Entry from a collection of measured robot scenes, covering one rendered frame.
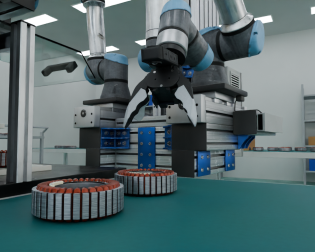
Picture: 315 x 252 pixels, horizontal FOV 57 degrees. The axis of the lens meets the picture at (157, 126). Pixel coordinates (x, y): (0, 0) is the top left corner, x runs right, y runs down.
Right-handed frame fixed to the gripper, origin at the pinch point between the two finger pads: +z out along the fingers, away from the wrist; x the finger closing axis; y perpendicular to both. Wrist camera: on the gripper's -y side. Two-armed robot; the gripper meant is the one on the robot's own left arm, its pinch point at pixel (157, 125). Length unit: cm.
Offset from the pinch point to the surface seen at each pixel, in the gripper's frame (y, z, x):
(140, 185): -4.3, 13.3, -0.2
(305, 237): -15.6, 21.0, -22.2
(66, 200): -19.9, 20.0, 1.6
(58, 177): 0.1, 10.9, 19.3
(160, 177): -3.4, 11.5, -3.2
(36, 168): 5.9, 7.0, 30.6
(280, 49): 499, -465, -81
